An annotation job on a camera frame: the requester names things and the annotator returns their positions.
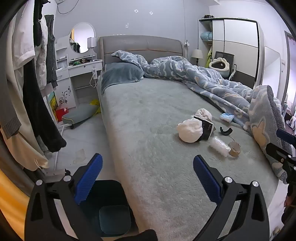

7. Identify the white puffer jacket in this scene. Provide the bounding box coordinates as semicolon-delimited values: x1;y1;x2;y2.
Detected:
35;19;51;84

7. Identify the round vanity mirror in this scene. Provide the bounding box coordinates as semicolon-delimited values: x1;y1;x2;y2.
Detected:
69;25;89;54

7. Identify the black mesh chair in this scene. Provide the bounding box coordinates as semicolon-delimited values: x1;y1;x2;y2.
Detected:
212;51;237;80

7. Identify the white fleece cloth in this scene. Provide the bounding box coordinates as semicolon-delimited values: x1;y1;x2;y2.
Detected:
194;108;213;122
178;119;204;143

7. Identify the grey bed with padded headboard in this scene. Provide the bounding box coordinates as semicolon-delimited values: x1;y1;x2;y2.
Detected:
97;35;287;241

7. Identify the light blue cushion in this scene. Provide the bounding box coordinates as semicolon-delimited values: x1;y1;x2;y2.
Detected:
200;31;213;42

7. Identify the clear plastic wrapper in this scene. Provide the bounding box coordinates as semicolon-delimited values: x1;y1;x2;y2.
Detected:
73;149;86;163

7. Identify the black fleece garment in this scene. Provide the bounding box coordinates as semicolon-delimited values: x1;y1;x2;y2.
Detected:
23;0;67;153

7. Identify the beige bedside lamp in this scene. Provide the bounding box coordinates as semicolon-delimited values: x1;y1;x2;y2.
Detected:
191;49;204;66

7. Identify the white cylinder shade lamp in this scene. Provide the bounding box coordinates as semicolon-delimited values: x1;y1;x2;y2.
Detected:
87;37;97;61

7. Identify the blue cloud-patterned blanket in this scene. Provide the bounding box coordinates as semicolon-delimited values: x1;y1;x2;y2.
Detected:
111;50;289;184

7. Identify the brown cardboard tape core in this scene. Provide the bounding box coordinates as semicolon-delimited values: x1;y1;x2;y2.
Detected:
228;142;241;157

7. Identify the grey-blue fleece pillow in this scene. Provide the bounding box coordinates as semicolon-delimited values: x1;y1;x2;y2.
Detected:
101;62;145;94

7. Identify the grey cushioned stool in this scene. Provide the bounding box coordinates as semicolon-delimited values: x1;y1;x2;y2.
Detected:
62;103;99;129

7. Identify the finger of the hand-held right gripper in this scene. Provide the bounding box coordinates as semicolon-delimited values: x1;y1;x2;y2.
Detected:
265;143;296;184
276;129;296;146

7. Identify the white packet with black print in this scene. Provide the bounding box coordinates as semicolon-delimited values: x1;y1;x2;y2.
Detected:
194;116;216;141

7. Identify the blue and white tissue packet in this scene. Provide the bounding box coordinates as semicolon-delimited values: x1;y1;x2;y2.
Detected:
219;113;235;123

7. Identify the dark grey knit cardigan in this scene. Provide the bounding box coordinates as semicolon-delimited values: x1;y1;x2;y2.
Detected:
44;15;59;89

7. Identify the beige coat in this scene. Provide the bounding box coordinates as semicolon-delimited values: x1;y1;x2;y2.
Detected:
0;70;49;169

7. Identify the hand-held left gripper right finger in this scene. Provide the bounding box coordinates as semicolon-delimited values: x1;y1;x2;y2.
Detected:
192;155;270;241

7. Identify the colourful landscape picture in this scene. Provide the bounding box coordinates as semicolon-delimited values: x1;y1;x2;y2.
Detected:
47;91;59;122

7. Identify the white shirt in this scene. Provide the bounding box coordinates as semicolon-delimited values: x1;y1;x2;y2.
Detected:
7;0;36;70

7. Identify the white and black wardrobe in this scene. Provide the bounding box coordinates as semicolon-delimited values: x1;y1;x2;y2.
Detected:
198;18;259;90

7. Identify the yellow plastic bag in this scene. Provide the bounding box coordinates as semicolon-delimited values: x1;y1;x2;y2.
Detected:
89;99;101;114

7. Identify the cream plush pet bed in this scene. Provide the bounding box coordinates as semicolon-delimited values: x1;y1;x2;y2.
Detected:
209;58;229;77

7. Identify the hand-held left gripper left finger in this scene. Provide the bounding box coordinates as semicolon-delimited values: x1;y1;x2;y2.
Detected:
24;153;103;241

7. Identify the dark teal trash bin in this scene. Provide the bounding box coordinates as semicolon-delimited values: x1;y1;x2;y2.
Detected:
80;179;132;237

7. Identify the brown-grey knit sweater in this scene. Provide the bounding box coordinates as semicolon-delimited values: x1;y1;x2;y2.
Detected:
0;70;22;139

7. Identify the white vanity desk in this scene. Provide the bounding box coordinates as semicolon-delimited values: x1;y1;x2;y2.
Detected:
54;22;103;109

